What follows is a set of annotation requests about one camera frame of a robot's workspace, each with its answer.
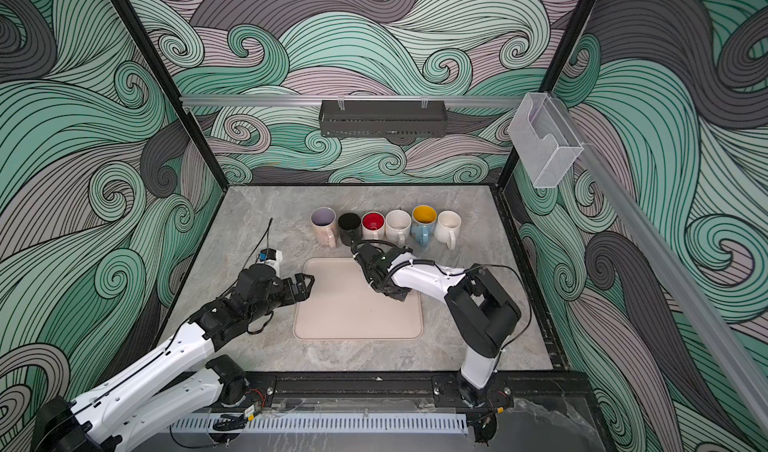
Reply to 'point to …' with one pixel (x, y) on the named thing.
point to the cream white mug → (373, 226)
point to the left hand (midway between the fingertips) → (304, 279)
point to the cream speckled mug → (397, 226)
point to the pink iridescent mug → (324, 222)
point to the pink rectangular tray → (343, 304)
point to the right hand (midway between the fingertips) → (388, 288)
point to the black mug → (350, 228)
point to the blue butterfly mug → (423, 220)
